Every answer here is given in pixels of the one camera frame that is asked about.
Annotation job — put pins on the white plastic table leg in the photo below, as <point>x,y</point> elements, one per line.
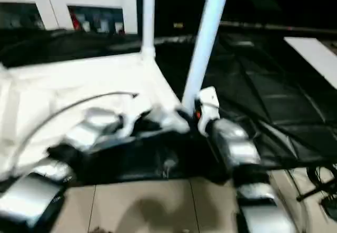
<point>148,19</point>
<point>205,46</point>

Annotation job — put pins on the white plastic table top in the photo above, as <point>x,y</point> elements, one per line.
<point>79,80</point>

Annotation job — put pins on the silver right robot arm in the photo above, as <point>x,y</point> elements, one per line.
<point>237,143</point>

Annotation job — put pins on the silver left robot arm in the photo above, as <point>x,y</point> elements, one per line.
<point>89,127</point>

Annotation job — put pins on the black mat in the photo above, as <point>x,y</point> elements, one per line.
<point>263,98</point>

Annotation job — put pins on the small tan label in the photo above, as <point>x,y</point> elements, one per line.
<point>178,25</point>

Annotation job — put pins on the white cup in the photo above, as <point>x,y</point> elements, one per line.
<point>118,28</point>
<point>86,26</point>

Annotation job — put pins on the white textured jar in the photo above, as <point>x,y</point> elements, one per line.
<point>104,24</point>

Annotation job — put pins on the dark metal rod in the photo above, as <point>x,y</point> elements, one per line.
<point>276,27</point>

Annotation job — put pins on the white flat panel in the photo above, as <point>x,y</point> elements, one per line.
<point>313,56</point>

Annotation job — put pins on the black backdrop cloth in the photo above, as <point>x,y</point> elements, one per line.
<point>276,1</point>

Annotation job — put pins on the black stand rod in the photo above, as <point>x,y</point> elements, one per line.
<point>314,190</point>

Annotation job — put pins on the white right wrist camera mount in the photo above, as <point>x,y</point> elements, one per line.
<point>209,98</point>

